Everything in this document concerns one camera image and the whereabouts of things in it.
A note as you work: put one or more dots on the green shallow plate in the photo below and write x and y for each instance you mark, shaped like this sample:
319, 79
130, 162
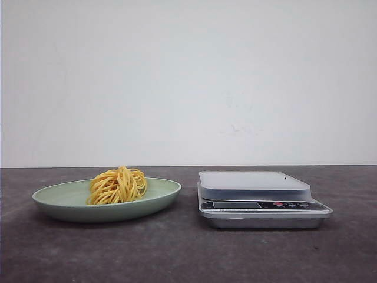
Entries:
67, 202

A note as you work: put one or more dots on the silver digital kitchen scale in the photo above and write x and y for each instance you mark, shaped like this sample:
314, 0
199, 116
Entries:
258, 200

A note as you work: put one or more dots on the yellow vermicelli noodle bundle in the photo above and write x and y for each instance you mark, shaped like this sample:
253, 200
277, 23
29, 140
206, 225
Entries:
117, 186

